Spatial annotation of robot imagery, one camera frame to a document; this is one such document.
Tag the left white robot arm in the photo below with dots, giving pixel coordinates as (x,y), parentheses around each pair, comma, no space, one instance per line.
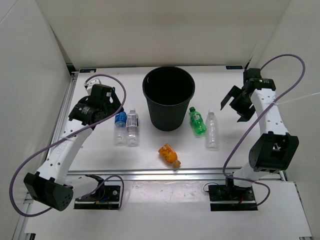
(48,184)

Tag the aluminium table edge rail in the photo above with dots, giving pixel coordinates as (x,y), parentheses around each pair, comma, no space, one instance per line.
(210,174)

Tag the green plastic bottle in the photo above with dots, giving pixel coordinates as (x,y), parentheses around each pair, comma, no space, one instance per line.
(197,122)

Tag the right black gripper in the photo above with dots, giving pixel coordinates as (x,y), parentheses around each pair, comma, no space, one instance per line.
(246,113)

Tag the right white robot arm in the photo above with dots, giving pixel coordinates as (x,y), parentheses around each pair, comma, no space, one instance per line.
(275,148)

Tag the orange plastic bottle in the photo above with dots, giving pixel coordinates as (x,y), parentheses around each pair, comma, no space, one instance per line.
(169,155)

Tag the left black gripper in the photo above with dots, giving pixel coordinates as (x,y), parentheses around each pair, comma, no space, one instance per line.
(114,106)

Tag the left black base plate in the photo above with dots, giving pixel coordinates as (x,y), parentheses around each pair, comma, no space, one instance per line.
(105,197)

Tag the white label clear bottle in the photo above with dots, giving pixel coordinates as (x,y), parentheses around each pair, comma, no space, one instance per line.
(132,127)

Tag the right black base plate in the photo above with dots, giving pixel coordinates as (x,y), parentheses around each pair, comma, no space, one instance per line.
(225,199)

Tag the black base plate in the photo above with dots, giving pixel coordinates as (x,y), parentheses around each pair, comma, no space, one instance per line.
(225,199)
(105,197)

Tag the clear unlabelled plastic bottle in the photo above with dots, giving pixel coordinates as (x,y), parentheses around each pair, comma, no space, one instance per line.
(212,132)

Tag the blue label clear bottle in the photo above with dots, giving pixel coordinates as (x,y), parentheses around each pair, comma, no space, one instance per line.
(120,131)

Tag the black plastic waste bin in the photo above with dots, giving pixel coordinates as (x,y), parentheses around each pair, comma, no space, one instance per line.
(168,91)

